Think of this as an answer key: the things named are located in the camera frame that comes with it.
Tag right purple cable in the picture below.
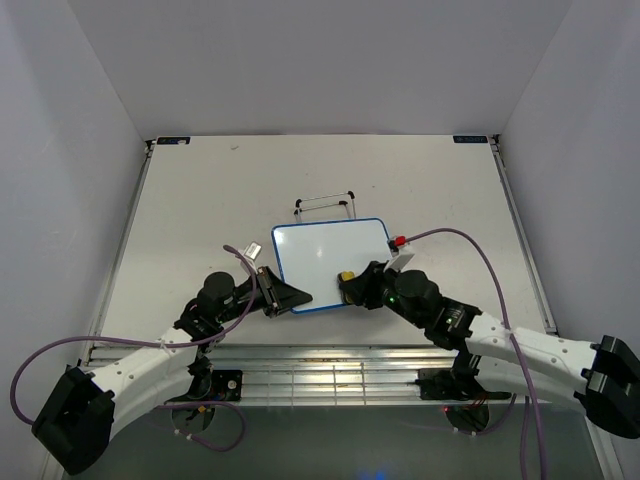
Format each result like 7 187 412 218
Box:
404 228 549 480

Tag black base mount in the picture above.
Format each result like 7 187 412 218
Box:
414 368 459 400
206 370 243 402

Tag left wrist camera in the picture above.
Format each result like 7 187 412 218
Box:
240 241 262 275

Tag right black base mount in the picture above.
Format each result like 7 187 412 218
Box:
414 368 459 400

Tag right blue table label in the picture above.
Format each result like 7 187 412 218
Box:
452 135 488 144

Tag blue framed whiteboard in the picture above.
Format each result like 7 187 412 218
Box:
271 218 391 314

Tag wire easel stand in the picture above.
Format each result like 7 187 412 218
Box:
293 190 357 223

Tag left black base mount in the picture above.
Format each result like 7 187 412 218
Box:
206 370 243 402

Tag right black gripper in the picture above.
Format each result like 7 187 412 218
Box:
339 261 426 329

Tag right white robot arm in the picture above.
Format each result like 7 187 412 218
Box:
337 261 639 439

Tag yellow whiteboard eraser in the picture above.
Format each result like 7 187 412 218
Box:
337 271 355 305

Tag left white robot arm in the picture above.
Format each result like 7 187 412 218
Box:
32 267 313 475

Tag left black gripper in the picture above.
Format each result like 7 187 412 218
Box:
217 266 313 324

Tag left blue table label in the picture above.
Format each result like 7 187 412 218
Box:
156 136 191 145

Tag blue table label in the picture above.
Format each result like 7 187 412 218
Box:
452 135 488 144
156 136 191 145

